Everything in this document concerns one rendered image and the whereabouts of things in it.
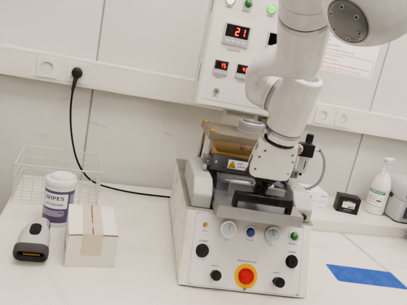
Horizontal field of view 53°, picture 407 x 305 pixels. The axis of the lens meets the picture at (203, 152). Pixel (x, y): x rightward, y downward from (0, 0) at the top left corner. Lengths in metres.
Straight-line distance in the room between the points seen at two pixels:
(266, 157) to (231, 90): 0.42
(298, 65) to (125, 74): 0.90
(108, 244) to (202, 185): 0.28
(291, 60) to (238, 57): 0.58
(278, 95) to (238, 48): 0.45
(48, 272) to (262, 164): 0.56
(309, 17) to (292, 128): 0.31
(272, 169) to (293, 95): 0.20
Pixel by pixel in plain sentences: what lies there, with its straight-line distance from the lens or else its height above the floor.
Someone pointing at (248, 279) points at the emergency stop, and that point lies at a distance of 1.08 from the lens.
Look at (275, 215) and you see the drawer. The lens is 1.03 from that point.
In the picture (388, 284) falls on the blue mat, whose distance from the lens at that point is 1.42.
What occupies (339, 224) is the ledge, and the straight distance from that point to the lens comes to 1.68.
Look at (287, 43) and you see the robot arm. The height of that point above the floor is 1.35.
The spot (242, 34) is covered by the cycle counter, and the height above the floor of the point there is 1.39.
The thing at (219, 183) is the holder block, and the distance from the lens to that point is 1.09.
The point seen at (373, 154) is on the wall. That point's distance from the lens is 2.06.
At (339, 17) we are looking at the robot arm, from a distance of 0.48.
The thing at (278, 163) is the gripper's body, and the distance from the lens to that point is 0.97.
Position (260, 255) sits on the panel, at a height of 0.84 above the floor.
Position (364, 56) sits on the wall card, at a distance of 1.93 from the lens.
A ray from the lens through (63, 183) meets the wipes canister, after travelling 1.21.
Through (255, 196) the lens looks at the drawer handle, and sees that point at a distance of 1.00.
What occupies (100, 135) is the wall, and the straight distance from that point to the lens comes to 1.63.
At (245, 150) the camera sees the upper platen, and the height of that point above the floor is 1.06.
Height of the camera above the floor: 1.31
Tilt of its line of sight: 13 degrees down
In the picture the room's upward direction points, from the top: 11 degrees clockwise
